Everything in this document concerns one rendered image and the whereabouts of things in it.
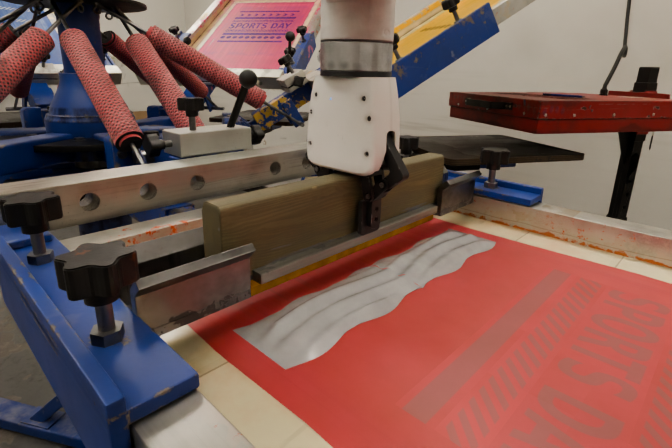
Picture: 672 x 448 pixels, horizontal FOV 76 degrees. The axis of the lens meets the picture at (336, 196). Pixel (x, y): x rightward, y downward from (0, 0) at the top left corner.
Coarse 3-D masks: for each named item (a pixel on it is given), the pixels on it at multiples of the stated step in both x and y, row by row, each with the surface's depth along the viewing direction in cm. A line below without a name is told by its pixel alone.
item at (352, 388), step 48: (288, 288) 43; (240, 336) 36; (384, 336) 36; (432, 336) 36; (288, 384) 30; (336, 384) 30; (384, 384) 30; (336, 432) 26; (384, 432) 26; (432, 432) 26
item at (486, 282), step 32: (448, 224) 63; (352, 256) 51; (384, 256) 52; (480, 256) 52; (512, 256) 52; (544, 256) 53; (448, 288) 44; (480, 288) 44; (512, 288) 45; (640, 288) 45
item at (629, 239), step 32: (160, 224) 50; (192, 224) 52; (512, 224) 62; (544, 224) 59; (576, 224) 56; (608, 224) 54; (640, 224) 54; (640, 256) 52; (160, 416) 23; (192, 416) 23; (224, 416) 23
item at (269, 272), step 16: (432, 208) 57; (384, 224) 51; (400, 224) 52; (336, 240) 46; (352, 240) 46; (368, 240) 48; (304, 256) 41; (320, 256) 43; (256, 272) 38; (272, 272) 38; (288, 272) 40
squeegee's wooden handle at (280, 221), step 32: (416, 160) 55; (256, 192) 39; (288, 192) 40; (320, 192) 43; (352, 192) 46; (416, 192) 56; (224, 224) 35; (256, 224) 38; (288, 224) 40; (320, 224) 44; (352, 224) 48; (256, 256) 38; (288, 256) 41
